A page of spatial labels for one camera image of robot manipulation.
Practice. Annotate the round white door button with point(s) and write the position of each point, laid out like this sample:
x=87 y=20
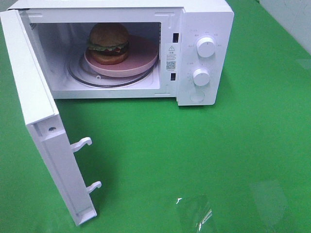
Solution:
x=197 y=96

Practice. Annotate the pink round plate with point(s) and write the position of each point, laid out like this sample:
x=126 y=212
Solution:
x=143 y=54

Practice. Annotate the burger with lettuce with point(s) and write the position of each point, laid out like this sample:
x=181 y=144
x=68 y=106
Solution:
x=108 y=43

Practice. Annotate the white microwave door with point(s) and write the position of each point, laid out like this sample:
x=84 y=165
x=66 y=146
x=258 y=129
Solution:
x=43 y=121

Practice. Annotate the white lower microwave knob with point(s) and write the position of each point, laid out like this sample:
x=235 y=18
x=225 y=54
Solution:
x=201 y=77

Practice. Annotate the white microwave knob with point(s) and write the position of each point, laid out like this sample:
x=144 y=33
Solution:
x=206 y=46
x=201 y=77

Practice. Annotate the white microwave oven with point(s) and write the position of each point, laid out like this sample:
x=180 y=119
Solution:
x=78 y=49

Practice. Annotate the white upper microwave knob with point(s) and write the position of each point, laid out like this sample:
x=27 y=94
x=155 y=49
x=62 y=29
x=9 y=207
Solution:
x=206 y=46

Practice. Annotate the glass microwave turntable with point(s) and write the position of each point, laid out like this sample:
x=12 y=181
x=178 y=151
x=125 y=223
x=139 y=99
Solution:
x=80 y=70

